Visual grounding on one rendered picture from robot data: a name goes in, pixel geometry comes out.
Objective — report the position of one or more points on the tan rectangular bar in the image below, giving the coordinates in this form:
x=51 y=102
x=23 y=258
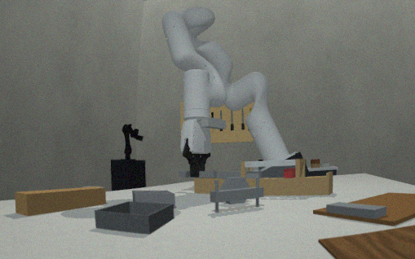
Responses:
x=31 y=203

